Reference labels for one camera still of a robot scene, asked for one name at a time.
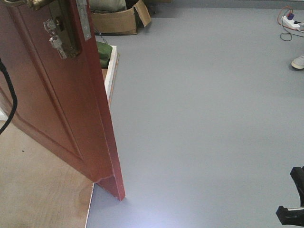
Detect brass door handle plate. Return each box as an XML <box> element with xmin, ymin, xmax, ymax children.
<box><xmin>25</xmin><ymin>0</ymin><xmax>80</xmax><ymax>58</ymax></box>

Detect metal door latch plate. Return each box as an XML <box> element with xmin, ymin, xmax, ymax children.
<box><xmin>76</xmin><ymin>0</ymin><xmax>92</xmax><ymax>41</ymax></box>

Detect large olive woven sack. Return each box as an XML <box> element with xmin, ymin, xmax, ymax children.
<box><xmin>89</xmin><ymin>0</ymin><xmax>127</xmax><ymax>12</ymax></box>

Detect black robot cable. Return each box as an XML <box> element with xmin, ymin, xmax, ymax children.
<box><xmin>0</xmin><ymin>58</ymin><xmax>18</xmax><ymax>135</ymax></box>

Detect green sandbag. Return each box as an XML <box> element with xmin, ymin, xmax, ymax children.
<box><xmin>99</xmin><ymin>57</ymin><xmax>110</xmax><ymax>69</ymax></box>
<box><xmin>96</xmin><ymin>41</ymin><xmax>113</xmax><ymax>59</ymax></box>

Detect white far edge rail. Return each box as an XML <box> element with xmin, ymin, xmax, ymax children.
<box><xmin>104</xmin><ymin>46</ymin><xmax>119</xmax><ymax>105</ymax></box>

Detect silver keys in lock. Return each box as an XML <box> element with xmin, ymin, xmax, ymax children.
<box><xmin>43</xmin><ymin>19</ymin><xmax>67</xmax><ymax>59</ymax></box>

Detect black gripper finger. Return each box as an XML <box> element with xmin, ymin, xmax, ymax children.
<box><xmin>276</xmin><ymin>206</ymin><xmax>304</xmax><ymax>226</ymax></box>
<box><xmin>290</xmin><ymin>167</ymin><xmax>304</xmax><ymax>207</ymax></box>

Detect upper green sandbag far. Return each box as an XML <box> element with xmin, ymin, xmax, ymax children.
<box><xmin>96</xmin><ymin>41</ymin><xmax>113</xmax><ymax>59</ymax></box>

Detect far guy rope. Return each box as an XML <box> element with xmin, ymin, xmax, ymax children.
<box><xmin>94</xmin><ymin>28</ymin><xmax>110</xmax><ymax>46</ymax></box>

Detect plywood base platform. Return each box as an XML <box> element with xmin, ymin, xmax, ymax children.
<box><xmin>0</xmin><ymin>53</ymin><xmax>120</xmax><ymax>228</ymax></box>

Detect brown wooden door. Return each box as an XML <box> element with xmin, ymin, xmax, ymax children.
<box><xmin>0</xmin><ymin>0</ymin><xmax>125</xmax><ymax>200</ymax></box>

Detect open cardboard box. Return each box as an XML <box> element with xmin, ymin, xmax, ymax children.
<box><xmin>91</xmin><ymin>0</ymin><xmax>152</xmax><ymax>35</ymax></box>

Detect lower green sandbag far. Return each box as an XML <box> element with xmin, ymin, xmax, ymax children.
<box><xmin>99</xmin><ymin>57</ymin><xmax>110</xmax><ymax>69</ymax></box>

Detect white power strip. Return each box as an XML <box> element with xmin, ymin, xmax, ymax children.
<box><xmin>281</xmin><ymin>16</ymin><xmax>304</xmax><ymax>30</ymax></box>

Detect orange and dark cable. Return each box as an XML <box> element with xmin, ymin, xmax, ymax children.
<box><xmin>276</xmin><ymin>6</ymin><xmax>304</xmax><ymax>42</ymax></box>

